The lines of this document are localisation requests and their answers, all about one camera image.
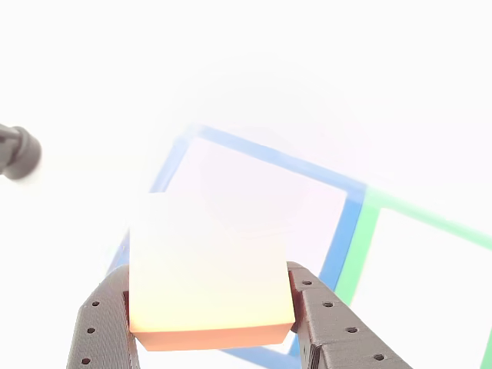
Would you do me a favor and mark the orange cube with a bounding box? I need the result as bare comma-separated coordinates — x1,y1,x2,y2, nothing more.
128,191,297,353

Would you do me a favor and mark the black tripod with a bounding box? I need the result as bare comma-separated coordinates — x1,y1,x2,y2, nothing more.
0,123,42,181

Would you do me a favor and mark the green tape square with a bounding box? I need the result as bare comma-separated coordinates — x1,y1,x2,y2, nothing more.
334,186,492,369

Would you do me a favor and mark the blue tape square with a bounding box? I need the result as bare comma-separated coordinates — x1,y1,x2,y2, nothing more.
103,122,368,369

